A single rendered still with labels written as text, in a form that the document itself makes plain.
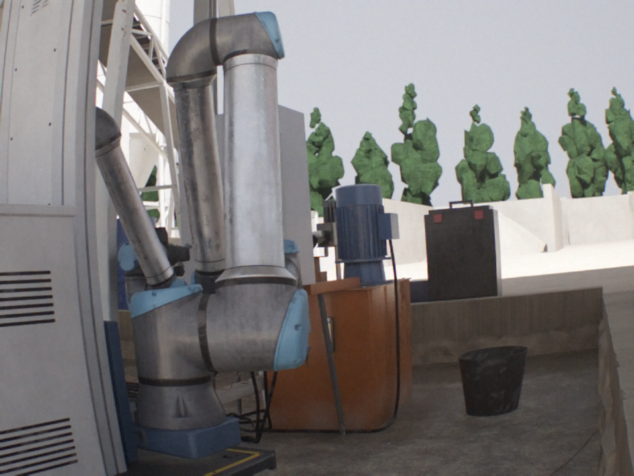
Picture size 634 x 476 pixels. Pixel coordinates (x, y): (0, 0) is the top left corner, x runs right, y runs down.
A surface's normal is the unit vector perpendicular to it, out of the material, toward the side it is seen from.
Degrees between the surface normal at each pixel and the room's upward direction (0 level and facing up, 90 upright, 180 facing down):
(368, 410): 90
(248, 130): 80
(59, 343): 90
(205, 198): 110
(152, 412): 70
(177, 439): 90
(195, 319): 63
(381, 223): 90
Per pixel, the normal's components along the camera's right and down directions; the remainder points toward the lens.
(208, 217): 0.22, 0.29
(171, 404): 0.02, -0.38
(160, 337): -0.10, -0.04
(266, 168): 0.55, -0.20
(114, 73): -0.43, -0.18
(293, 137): 0.90, -0.07
